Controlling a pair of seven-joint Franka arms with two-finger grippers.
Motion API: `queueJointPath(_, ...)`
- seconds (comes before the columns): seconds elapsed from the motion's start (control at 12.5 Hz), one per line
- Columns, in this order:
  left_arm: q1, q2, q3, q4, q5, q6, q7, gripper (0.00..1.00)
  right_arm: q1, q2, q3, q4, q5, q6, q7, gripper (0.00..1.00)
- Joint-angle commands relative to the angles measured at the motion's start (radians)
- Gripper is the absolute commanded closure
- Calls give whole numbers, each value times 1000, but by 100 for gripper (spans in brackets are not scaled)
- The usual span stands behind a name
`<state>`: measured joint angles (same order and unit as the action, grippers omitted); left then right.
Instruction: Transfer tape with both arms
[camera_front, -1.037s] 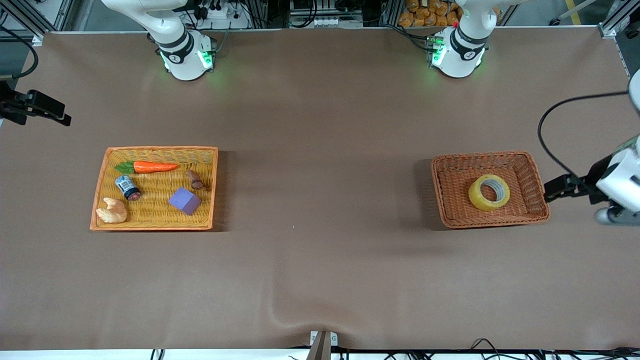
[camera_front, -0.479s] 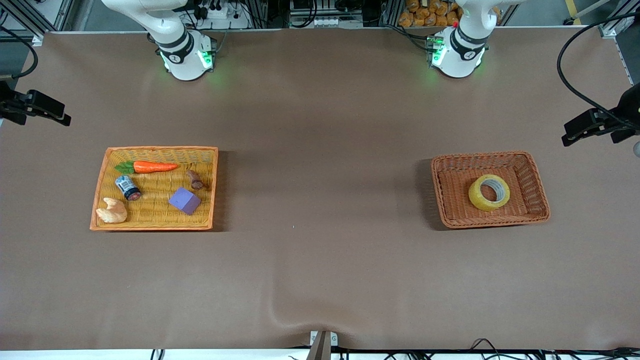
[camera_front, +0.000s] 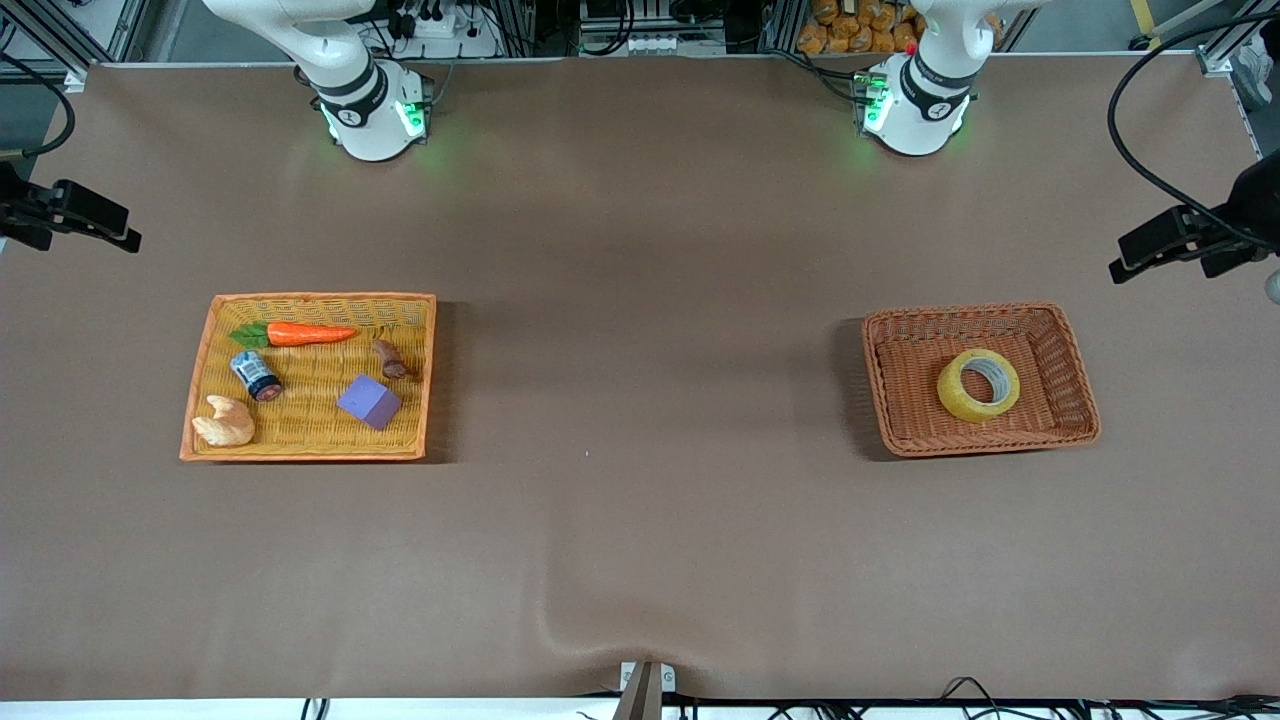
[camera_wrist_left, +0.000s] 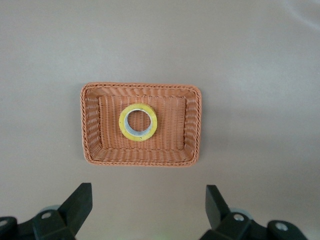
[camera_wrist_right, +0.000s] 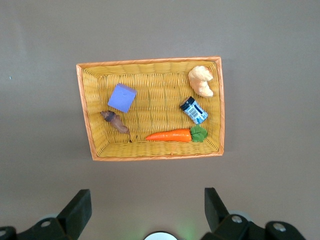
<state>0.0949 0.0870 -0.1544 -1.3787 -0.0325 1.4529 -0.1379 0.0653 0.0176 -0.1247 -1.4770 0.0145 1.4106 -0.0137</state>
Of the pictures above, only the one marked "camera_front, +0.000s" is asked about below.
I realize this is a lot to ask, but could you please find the yellow tape roll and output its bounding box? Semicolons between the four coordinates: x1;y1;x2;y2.
937;348;1022;424

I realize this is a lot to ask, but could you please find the small dark labelled can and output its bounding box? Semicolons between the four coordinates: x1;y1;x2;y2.
230;349;284;403

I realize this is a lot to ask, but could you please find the orange toy carrot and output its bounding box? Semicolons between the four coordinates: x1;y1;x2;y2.
230;321;358;349

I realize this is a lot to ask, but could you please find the tan toy croissant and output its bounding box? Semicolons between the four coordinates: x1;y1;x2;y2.
192;395;256;448

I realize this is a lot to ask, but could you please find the yellow woven flat tray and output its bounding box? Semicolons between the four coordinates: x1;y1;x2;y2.
180;292;438;463

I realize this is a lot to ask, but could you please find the brown wicker basket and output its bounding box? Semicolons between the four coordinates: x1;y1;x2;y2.
862;303;1101;459

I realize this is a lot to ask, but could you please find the purple block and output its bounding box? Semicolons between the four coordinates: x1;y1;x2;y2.
337;375;403;431

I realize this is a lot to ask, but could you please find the bag of bread rolls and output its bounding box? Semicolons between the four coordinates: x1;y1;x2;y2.
797;0;921;56

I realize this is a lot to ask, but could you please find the power strip with black plugs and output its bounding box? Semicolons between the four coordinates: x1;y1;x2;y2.
385;0;501;59

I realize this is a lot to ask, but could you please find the brown table cover sheet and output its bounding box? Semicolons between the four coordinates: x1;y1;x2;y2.
0;55;1280;701

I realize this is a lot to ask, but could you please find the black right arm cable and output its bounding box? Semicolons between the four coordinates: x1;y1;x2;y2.
0;50;77;161

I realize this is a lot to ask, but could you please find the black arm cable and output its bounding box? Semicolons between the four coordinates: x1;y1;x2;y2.
0;50;77;161
1106;8;1280;251

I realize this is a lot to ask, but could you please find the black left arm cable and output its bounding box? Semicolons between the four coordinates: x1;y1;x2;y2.
1106;8;1280;251

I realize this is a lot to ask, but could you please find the aluminium frame strut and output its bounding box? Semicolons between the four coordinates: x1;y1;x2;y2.
1195;0;1280;81
0;0;151;93

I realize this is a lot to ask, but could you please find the black base cable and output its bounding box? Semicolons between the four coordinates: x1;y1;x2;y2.
765;45;869;103

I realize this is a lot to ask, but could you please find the black cable at table edge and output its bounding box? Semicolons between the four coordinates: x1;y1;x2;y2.
935;678;1061;720

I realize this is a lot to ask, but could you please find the metal clamp bracket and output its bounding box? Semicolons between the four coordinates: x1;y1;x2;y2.
612;660;677;720

